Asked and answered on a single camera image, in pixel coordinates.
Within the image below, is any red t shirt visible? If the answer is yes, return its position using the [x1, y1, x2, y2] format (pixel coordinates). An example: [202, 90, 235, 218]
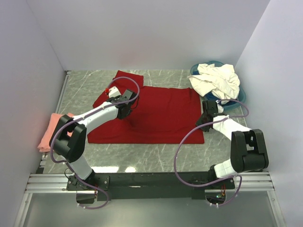
[88, 70, 201, 144]

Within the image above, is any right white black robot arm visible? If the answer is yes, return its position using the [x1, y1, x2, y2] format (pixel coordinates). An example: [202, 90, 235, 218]
[196, 100, 269, 189]

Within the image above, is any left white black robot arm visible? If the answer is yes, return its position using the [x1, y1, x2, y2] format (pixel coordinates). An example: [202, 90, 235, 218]
[50, 89, 139, 190]

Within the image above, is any white crumpled t shirt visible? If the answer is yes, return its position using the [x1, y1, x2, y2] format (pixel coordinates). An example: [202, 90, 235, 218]
[187, 63, 240, 100]

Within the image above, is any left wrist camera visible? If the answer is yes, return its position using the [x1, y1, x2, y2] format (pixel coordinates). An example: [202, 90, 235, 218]
[105, 86, 121, 98]

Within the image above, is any teal plastic laundry basket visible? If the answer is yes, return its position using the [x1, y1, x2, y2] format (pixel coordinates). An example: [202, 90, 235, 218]
[190, 61, 246, 111]

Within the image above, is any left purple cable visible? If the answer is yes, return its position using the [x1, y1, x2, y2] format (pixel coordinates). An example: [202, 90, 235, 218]
[49, 77, 140, 210]

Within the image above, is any folded pink t shirt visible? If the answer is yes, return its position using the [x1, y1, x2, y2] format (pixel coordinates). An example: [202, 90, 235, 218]
[37, 113, 63, 153]

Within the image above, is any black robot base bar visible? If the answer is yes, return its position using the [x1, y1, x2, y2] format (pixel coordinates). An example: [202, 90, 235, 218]
[66, 172, 235, 200]

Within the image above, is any blue t shirt in basket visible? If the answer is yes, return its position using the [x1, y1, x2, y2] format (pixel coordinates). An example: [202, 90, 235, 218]
[205, 92, 240, 107]

